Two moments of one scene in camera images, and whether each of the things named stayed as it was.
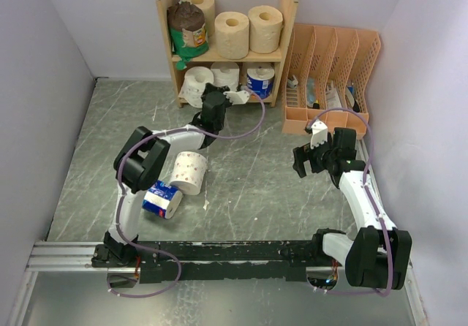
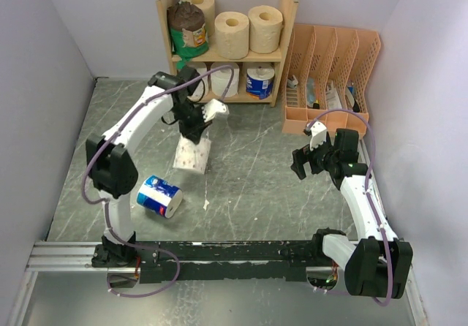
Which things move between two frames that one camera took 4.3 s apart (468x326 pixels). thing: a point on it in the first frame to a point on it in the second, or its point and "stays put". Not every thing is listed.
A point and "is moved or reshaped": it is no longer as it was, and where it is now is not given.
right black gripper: [304, 153] stays put
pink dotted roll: [189, 172] is moved or reshaped
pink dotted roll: [193, 88] stays put
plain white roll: [226, 74] stays put
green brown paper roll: [189, 36] stays put
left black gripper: [211, 88] to [193, 133]
